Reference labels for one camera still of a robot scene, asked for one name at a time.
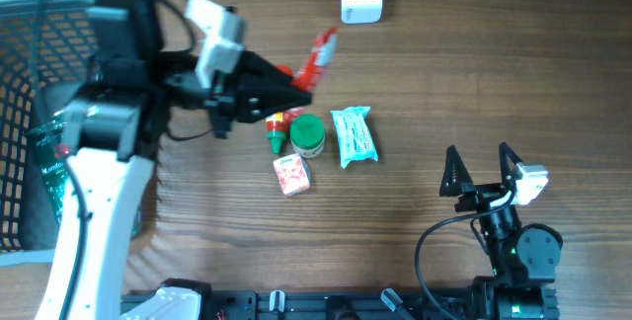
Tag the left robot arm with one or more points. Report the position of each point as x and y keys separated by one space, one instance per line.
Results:
x=114 y=121

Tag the red coffee stick sachet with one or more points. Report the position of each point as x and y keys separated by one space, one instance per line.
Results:
x=315 y=66

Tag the green lid jar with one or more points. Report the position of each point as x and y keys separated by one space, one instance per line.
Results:
x=307 y=135

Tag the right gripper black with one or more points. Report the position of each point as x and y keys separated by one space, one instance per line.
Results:
x=478 y=195

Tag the grey plastic mesh basket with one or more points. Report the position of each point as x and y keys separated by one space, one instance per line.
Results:
x=35 y=86

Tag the red yellow sauce bottle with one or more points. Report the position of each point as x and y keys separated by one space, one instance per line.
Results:
x=277 y=126

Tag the green snack bag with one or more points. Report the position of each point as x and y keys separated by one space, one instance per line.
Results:
x=49 y=154

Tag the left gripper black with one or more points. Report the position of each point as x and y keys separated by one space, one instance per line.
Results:
x=244 y=91

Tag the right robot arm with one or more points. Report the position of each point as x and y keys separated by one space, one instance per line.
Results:
x=523 y=258

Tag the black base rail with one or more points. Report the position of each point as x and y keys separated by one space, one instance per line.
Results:
x=345 y=305

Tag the teal tissue packet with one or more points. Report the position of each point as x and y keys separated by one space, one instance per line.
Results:
x=354 y=137

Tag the red white small box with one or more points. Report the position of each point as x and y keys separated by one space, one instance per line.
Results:
x=293 y=174

